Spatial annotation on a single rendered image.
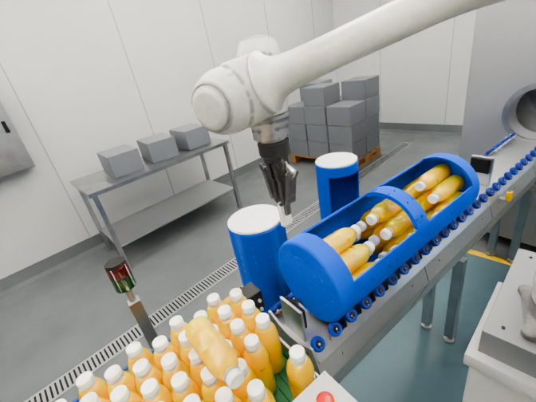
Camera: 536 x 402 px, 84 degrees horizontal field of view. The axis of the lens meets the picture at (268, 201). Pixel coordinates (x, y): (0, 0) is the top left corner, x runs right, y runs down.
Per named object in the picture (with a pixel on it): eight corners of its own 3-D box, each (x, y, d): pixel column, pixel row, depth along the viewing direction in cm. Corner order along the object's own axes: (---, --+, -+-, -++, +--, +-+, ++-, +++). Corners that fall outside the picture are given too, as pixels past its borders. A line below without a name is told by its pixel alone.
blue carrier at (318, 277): (478, 217, 131) (482, 154, 120) (347, 340, 89) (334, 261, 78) (415, 203, 153) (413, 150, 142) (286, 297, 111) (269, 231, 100)
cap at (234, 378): (222, 384, 65) (226, 390, 64) (229, 368, 65) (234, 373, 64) (235, 382, 68) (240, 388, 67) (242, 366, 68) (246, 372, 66)
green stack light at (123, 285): (139, 285, 96) (133, 273, 94) (118, 297, 93) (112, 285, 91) (133, 277, 101) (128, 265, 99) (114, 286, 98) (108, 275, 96)
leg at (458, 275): (455, 339, 184) (469, 258, 156) (451, 344, 181) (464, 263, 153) (446, 333, 188) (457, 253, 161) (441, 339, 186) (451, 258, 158)
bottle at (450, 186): (468, 181, 127) (447, 198, 118) (458, 192, 132) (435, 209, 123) (454, 171, 130) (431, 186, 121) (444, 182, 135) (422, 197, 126)
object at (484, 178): (490, 184, 160) (494, 157, 153) (486, 187, 158) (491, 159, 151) (469, 180, 167) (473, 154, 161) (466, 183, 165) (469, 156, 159)
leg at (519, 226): (517, 261, 231) (535, 188, 204) (514, 265, 228) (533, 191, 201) (508, 258, 236) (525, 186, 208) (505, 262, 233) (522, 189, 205)
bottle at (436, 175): (435, 178, 138) (413, 192, 128) (434, 163, 136) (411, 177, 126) (452, 178, 132) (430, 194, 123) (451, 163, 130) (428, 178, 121)
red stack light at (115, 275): (133, 273, 94) (128, 264, 92) (112, 284, 91) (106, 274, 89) (128, 265, 99) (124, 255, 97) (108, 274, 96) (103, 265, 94)
